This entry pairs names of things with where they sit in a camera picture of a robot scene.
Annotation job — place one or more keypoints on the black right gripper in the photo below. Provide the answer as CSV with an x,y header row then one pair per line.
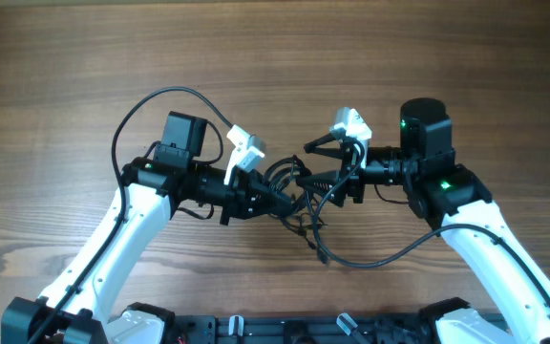
x,y
334,178

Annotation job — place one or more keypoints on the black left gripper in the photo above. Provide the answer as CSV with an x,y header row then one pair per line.
x,y
241,196

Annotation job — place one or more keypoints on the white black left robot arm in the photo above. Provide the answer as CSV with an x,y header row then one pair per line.
x,y
76,306

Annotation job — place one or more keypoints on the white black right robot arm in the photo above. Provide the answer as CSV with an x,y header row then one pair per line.
x,y
457,206

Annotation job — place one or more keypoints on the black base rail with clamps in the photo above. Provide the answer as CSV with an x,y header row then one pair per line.
x,y
207,329

